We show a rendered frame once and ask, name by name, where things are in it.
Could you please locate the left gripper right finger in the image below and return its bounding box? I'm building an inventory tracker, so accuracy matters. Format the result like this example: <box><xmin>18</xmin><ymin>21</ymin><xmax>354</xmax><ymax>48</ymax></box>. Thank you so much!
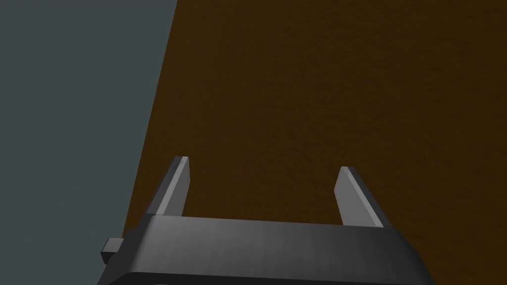
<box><xmin>333</xmin><ymin>166</ymin><xmax>393</xmax><ymax>229</ymax></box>

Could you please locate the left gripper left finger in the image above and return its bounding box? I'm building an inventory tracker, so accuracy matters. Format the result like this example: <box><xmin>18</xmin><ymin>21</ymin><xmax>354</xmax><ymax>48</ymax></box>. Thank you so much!
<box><xmin>146</xmin><ymin>156</ymin><xmax>191</xmax><ymax>218</ymax></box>

